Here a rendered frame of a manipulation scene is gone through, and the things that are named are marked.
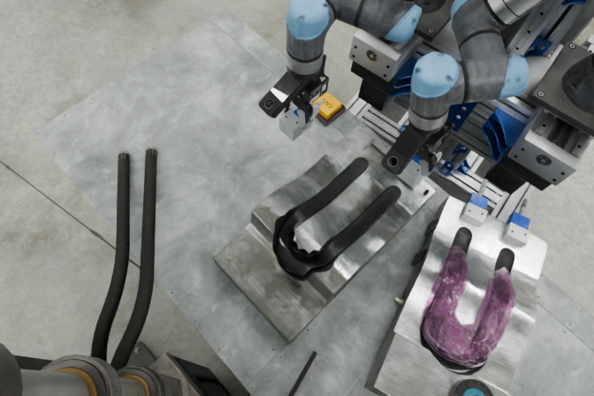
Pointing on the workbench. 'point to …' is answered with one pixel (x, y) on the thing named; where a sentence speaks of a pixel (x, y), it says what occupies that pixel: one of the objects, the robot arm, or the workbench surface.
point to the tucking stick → (302, 374)
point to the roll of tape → (469, 388)
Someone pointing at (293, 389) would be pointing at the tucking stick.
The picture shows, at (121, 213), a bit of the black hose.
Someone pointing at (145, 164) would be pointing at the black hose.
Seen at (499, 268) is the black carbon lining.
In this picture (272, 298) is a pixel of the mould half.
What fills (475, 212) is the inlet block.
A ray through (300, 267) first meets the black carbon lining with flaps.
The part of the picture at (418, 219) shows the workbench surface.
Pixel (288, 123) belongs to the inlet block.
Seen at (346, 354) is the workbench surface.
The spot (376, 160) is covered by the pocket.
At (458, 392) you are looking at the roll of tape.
